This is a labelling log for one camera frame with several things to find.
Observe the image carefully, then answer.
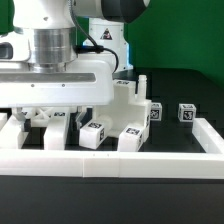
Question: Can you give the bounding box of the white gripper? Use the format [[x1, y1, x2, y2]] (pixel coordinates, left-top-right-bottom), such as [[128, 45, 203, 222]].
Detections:
[[0, 31, 116, 133]]

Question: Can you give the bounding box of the white chair back frame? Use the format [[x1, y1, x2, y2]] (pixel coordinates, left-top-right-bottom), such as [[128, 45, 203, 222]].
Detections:
[[0, 107, 78, 150]]

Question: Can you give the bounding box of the white chair seat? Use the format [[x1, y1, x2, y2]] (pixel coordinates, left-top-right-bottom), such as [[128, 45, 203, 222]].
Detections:
[[93, 75, 152, 139]]

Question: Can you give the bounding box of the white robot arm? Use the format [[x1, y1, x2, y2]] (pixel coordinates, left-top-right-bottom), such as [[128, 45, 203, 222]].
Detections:
[[0, 0, 150, 123]]

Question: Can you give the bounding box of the white part left edge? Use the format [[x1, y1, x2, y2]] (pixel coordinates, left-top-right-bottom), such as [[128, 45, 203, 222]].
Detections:
[[0, 113, 7, 131]]

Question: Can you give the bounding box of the white U-shaped obstacle fence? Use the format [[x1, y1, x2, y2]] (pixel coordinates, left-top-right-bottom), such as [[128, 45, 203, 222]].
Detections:
[[0, 118, 224, 179]]

